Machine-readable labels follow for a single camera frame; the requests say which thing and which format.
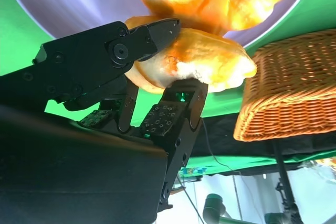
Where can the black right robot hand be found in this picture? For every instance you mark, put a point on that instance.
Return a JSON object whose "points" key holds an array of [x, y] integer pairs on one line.
{"points": [[78, 169]]}

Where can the orange white oval bread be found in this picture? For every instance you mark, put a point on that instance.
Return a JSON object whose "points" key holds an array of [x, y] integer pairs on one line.
{"points": [[210, 58]]}

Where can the grey blue industrial robot arm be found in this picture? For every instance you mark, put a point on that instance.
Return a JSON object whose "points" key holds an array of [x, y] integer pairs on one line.
{"points": [[214, 205]]}

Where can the orange wicker basket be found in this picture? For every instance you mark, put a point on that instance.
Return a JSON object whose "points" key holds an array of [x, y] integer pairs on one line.
{"points": [[288, 90]]}

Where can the colourful printed card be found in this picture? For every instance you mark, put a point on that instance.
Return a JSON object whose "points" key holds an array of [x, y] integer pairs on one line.
{"points": [[194, 170]]}

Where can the green tablecloth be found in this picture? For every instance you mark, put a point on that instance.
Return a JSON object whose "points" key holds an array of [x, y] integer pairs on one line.
{"points": [[15, 37]]}

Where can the black cloth drape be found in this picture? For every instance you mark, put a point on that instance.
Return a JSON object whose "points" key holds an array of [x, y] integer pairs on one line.
{"points": [[236, 142]]}

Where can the black boom pole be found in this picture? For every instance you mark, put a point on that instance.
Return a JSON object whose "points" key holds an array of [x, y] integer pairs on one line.
{"points": [[282, 166]]}

